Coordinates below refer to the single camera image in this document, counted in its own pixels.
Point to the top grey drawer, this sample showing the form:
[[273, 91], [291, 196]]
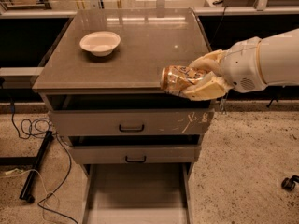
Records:
[[131, 114]]

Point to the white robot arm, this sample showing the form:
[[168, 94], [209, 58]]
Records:
[[279, 59]]

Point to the grey drawer cabinet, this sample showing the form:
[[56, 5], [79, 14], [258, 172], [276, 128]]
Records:
[[150, 41]]

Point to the black floor bar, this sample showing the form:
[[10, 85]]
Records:
[[26, 192]]

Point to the middle grey drawer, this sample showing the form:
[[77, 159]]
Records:
[[135, 149]]

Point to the black caster wheel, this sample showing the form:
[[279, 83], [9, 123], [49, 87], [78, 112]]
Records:
[[289, 183]]

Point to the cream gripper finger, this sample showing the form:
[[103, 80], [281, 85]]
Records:
[[209, 88], [210, 62]]

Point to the white bowl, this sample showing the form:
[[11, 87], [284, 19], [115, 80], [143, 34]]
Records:
[[101, 43]]

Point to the crushed orange can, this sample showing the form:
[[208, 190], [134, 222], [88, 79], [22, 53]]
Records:
[[176, 78]]

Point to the grey drawer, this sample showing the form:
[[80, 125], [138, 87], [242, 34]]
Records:
[[131, 114], [154, 193], [135, 149]]

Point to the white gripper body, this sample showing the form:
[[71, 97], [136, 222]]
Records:
[[242, 66]]

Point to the bottom grey drawer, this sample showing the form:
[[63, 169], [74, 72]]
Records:
[[154, 193]]

